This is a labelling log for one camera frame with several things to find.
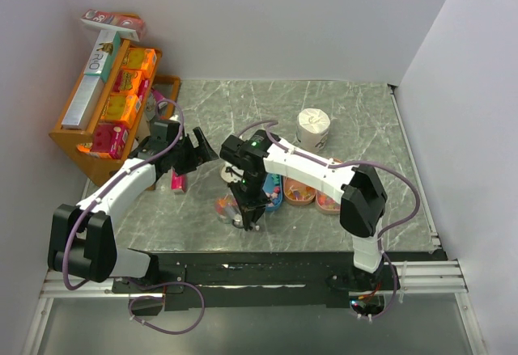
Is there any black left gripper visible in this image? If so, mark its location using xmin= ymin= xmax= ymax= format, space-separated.
xmin=168 ymin=127 xmax=218 ymax=176

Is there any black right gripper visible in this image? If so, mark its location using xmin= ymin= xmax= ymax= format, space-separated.
xmin=227 ymin=171 xmax=271 ymax=230

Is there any silver metal scoop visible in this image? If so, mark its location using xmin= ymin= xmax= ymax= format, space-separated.
xmin=231 ymin=213 xmax=244 ymax=229

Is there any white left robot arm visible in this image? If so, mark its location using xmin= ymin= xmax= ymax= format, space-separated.
xmin=48 ymin=120 xmax=218 ymax=292

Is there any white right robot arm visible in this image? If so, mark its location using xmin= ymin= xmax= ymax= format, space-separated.
xmin=219 ymin=129 xmax=388 ymax=289

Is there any blue tray of star candies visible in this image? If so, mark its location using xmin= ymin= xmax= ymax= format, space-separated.
xmin=262 ymin=173 xmax=283 ymax=212

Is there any clear glass jar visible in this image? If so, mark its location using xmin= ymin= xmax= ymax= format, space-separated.
xmin=214 ymin=194 xmax=240 ymax=225

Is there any gold jar lid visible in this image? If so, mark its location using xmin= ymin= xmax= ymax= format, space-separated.
xmin=220 ymin=163 xmax=243 ymax=184

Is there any pink toothpaste box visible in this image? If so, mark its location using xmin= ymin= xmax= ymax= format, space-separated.
xmin=171 ymin=171 xmax=187 ymax=193

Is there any pink tray of lollipops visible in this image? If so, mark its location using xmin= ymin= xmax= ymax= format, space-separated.
xmin=282 ymin=176 xmax=316 ymax=206

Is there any pink tray of gummy stars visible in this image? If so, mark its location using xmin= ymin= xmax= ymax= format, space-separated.
xmin=314 ymin=157 xmax=345 ymax=216

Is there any white pink packet in shelf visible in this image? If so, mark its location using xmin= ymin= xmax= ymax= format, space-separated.
xmin=145 ymin=87 xmax=168 ymax=121

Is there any pink smiley box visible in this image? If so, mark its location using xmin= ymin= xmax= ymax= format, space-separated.
xmin=89 ymin=123 xmax=129 ymax=159

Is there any orange smiley box lower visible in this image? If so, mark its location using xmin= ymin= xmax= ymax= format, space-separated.
xmin=100 ymin=93 xmax=142 ymax=129

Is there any orange smiley box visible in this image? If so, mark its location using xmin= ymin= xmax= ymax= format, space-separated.
xmin=100 ymin=93 xmax=142 ymax=129
xmin=121 ymin=48 xmax=157 ymax=78

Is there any wooden shelf rack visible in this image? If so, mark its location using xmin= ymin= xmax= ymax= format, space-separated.
xmin=49 ymin=39 xmax=180 ymax=186

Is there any orange red snack box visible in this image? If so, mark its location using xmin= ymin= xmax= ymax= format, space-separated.
xmin=111 ymin=69 xmax=146 ymax=96

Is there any orange smiley box top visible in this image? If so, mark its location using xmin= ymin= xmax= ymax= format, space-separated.
xmin=121 ymin=48 xmax=157 ymax=78

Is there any silver long box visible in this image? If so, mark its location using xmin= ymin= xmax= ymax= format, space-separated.
xmin=62 ymin=75 xmax=104 ymax=130

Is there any teal white long box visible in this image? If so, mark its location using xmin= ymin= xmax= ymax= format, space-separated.
xmin=83 ymin=30 xmax=121 ymax=82

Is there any pink box on top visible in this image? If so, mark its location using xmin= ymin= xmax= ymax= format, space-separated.
xmin=80 ymin=9 xmax=146 ymax=42

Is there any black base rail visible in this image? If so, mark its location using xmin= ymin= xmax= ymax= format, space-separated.
xmin=112 ymin=251 xmax=446 ymax=311

